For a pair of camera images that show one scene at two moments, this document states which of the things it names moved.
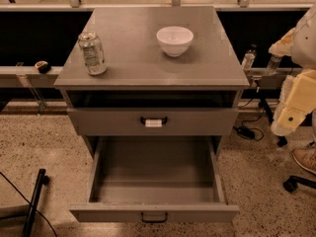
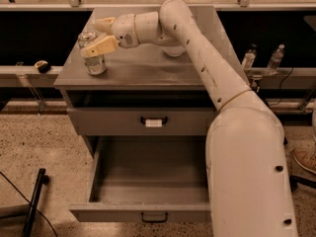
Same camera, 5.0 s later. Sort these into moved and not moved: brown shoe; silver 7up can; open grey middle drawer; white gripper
Moved: white gripper
Not moved: silver 7up can; brown shoe; open grey middle drawer
